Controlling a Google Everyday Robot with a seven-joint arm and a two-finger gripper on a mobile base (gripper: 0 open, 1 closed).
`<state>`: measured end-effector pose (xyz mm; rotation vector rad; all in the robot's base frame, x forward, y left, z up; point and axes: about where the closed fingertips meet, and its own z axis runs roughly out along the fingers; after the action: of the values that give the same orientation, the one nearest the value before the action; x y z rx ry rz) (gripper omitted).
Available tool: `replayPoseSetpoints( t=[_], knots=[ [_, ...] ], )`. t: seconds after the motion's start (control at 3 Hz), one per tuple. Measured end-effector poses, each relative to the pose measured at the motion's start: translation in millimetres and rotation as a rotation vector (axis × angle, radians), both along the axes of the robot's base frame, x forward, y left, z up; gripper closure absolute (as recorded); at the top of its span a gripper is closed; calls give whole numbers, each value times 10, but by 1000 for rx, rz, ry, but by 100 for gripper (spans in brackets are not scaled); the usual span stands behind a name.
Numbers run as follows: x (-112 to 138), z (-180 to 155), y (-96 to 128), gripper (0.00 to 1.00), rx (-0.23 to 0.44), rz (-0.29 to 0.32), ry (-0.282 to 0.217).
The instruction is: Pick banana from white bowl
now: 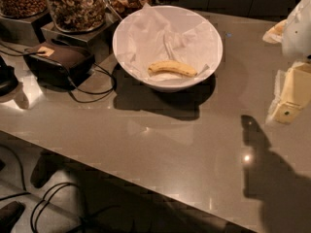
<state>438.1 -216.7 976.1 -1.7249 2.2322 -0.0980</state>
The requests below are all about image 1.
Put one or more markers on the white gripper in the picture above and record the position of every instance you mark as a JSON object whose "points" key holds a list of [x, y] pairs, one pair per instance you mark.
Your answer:
{"points": [[297, 33]]}

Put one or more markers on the yellow banana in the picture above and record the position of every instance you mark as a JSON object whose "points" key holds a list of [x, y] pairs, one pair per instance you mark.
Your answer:
{"points": [[172, 66]]}

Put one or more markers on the white bowl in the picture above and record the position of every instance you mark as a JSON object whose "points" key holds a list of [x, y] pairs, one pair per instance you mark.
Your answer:
{"points": [[168, 81]]}

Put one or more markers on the white paper liner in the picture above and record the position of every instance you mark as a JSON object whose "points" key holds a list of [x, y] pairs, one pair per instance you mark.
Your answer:
{"points": [[155, 39]]}

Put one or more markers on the glass jar of mixed nuts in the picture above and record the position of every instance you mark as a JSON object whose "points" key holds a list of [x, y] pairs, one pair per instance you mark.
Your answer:
{"points": [[77, 16]]}

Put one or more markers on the dark brown box device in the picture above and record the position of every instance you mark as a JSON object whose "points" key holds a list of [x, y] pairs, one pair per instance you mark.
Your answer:
{"points": [[59, 65]]}

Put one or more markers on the dark metal jar stand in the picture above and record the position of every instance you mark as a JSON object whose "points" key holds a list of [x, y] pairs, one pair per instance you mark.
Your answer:
{"points": [[25, 31]]}

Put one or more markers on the glass jar of brown nuts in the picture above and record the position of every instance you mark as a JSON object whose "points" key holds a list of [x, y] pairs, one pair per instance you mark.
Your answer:
{"points": [[21, 8]]}

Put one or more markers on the black round object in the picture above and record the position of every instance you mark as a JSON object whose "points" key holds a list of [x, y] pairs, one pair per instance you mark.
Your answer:
{"points": [[8, 79]]}

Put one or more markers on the dark object on floor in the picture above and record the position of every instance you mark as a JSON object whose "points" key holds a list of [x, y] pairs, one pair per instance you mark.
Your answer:
{"points": [[9, 215]]}

